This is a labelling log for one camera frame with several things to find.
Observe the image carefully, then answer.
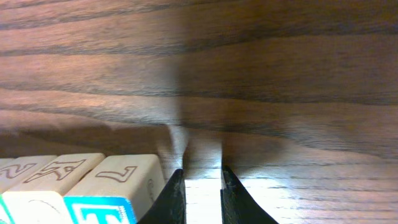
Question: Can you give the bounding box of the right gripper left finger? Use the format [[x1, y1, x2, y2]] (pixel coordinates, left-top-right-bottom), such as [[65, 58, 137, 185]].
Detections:
[[138, 169, 187, 224]]

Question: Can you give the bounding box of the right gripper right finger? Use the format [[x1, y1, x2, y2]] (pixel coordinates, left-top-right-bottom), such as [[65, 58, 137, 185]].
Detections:
[[220, 166, 278, 224]]

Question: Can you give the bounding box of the blue T block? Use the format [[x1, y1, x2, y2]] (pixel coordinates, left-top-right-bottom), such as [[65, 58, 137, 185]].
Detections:
[[64, 154, 165, 224]]

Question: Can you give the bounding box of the yellow O block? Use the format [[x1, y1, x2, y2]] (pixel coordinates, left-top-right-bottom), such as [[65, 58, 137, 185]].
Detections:
[[0, 158, 14, 167], [1, 152, 106, 224]]

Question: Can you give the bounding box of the green B block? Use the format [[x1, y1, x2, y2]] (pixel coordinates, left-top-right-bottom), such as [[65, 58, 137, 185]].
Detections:
[[1, 156, 68, 223]]

